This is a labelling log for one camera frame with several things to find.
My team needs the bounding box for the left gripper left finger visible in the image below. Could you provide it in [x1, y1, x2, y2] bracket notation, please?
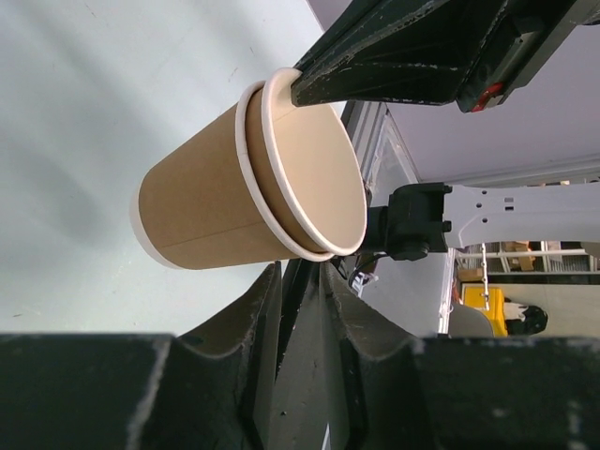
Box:
[177, 263, 422, 449]

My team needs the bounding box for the brown paper cup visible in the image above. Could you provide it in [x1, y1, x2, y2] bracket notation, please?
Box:
[130, 82, 333, 270]
[261, 67, 367, 256]

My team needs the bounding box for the light blue table mat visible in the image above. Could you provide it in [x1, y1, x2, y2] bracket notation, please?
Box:
[1, 1, 346, 334]

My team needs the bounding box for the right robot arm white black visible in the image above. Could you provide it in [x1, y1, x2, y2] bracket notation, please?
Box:
[359, 183, 599, 262]

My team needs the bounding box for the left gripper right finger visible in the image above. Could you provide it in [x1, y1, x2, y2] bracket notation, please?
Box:
[292, 0, 508, 106]

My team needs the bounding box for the yellow crate in background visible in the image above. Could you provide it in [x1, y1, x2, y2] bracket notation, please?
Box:
[462, 284, 508, 338]

